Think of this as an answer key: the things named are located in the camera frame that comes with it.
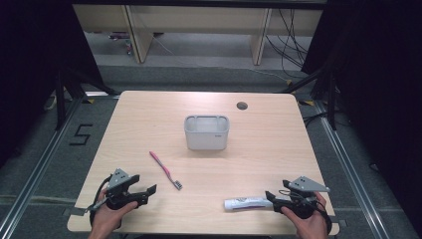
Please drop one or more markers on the person's right hand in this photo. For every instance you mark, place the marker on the person's right hand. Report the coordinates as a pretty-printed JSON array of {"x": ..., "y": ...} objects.
[{"x": 310, "y": 224}]

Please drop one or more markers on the pink toothbrush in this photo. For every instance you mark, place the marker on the pink toothbrush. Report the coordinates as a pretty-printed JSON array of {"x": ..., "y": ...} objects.
[{"x": 164, "y": 170}]

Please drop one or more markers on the light wooden desk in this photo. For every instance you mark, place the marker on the light wooden desk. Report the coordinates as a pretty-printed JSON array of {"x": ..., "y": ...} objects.
[{"x": 199, "y": 23}]

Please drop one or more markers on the black metal stand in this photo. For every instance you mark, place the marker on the black metal stand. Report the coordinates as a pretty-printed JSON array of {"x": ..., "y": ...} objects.
[
  {"x": 61, "y": 96},
  {"x": 328, "y": 96}
]

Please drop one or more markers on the grey toothbrush holder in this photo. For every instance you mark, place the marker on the grey toothbrush holder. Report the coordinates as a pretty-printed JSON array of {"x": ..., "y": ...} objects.
[{"x": 206, "y": 134}]

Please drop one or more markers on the white toothpaste tube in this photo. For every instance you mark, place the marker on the white toothpaste tube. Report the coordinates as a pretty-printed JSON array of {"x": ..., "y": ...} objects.
[{"x": 247, "y": 202}]

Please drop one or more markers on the aluminium floor rail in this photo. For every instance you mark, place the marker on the aluminium floor rail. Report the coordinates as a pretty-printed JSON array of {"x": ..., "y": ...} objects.
[
  {"x": 351, "y": 172},
  {"x": 36, "y": 169}
]

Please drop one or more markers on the person's left hand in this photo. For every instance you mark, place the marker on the person's left hand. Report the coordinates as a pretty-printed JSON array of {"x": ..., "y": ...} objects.
[{"x": 107, "y": 219}]

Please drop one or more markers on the small red clutter under desk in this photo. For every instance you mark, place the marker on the small red clutter under desk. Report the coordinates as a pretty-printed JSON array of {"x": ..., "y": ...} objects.
[{"x": 123, "y": 39}]

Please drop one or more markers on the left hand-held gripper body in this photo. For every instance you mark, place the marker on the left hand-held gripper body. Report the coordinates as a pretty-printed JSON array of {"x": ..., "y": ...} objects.
[{"x": 120, "y": 198}]

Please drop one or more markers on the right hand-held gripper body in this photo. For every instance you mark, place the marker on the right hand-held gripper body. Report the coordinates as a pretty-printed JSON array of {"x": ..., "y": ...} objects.
[{"x": 302, "y": 199}]

